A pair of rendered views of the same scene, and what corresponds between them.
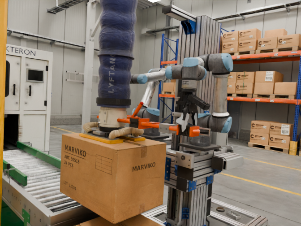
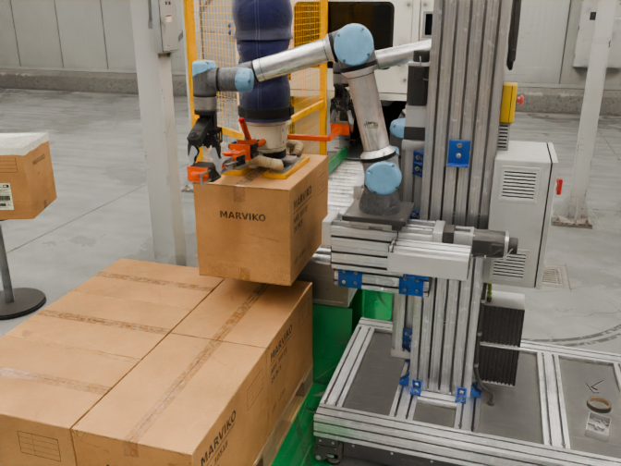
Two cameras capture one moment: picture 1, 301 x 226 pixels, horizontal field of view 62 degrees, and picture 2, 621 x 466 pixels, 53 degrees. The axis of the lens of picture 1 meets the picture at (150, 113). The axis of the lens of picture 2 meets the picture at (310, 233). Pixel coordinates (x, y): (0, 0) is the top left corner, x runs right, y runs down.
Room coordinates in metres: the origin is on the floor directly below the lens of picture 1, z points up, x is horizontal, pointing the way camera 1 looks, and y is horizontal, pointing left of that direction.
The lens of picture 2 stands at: (0.63, -2.14, 1.73)
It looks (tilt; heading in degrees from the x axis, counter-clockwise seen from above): 20 degrees down; 63
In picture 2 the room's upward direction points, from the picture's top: straight up
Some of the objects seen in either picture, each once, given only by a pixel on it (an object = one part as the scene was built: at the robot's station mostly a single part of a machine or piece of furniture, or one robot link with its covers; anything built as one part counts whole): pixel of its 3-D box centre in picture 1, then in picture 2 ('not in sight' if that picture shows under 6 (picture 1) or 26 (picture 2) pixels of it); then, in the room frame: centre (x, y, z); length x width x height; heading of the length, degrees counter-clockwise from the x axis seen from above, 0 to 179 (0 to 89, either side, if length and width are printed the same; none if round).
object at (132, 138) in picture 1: (122, 133); (287, 163); (1.71, 0.18, 1.10); 0.34 x 0.10 x 0.05; 47
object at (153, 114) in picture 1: (152, 115); (403, 136); (2.16, -0.02, 1.20); 0.13 x 0.12 x 0.14; 51
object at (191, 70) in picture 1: (190, 69); (204, 79); (1.25, -0.19, 1.50); 0.09 x 0.08 x 0.11; 148
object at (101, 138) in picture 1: (100, 135); (245, 160); (1.57, 0.31, 1.10); 0.34 x 0.10 x 0.05; 47
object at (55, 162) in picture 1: (44, 154); not in sight; (2.97, 1.24, 0.60); 1.60 x 0.10 x 0.09; 46
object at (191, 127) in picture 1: (187, 130); (202, 171); (1.22, -0.19, 1.20); 0.08 x 0.07 x 0.05; 47
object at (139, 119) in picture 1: (139, 123); (243, 150); (1.47, 0.06, 1.20); 0.10 x 0.08 x 0.06; 137
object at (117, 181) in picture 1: (110, 168); (267, 212); (1.63, 0.24, 0.87); 0.60 x 0.40 x 0.40; 47
